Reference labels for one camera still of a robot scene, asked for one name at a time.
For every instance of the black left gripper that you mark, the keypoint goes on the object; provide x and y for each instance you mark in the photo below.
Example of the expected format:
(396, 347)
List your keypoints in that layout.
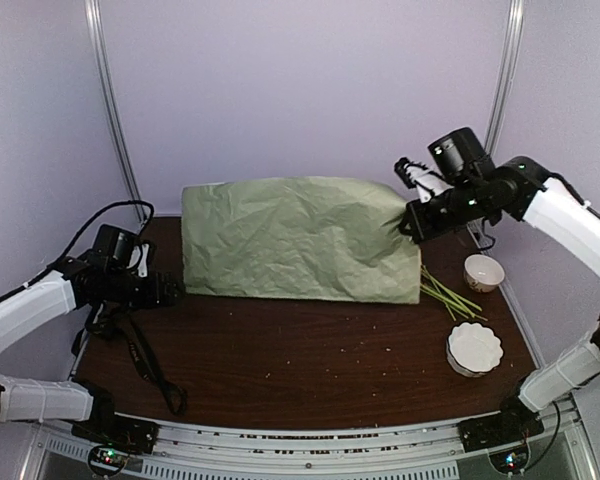
(167, 298)

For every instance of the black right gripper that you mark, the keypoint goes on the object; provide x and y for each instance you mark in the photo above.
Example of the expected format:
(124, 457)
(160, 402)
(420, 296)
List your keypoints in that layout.
(422, 231)

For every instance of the pink rose flower stem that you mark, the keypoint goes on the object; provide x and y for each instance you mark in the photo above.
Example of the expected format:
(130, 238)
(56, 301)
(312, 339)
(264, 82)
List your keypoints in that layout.
(458, 307)

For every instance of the wrapping paper sheet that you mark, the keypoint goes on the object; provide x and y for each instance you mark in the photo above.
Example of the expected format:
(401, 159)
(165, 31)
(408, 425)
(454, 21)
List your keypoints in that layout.
(301, 238)

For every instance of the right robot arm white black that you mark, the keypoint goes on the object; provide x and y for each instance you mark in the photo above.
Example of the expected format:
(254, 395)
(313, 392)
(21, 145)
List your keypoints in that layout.
(464, 185)

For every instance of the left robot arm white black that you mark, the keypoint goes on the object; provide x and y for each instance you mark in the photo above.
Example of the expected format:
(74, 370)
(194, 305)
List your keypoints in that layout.
(114, 279)

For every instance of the small white bowl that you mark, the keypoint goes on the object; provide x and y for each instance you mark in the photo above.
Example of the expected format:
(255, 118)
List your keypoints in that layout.
(482, 273)

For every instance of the scalloped white bowl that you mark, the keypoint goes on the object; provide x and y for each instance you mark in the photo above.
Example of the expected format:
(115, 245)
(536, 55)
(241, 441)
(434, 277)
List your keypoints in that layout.
(473, 350)

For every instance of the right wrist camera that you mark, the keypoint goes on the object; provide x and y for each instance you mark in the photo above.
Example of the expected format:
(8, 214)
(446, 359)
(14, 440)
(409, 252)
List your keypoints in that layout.
(427, 182)

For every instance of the right aluminium frame post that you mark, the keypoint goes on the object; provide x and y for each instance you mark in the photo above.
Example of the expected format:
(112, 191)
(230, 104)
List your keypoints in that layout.
(507, 69)

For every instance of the aluminium frame post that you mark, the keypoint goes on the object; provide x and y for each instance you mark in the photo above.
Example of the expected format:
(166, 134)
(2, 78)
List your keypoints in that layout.
(97, 37)
(507, 69)

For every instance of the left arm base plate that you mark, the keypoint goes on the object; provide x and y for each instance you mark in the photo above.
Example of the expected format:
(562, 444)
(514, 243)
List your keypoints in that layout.
(127, 434)

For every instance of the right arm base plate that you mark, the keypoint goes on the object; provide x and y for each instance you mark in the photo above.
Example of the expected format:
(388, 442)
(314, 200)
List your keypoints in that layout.
(495, 430)

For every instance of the left aluminium frame post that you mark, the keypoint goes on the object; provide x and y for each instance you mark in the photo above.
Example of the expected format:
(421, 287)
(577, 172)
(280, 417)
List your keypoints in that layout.
(97, 37)

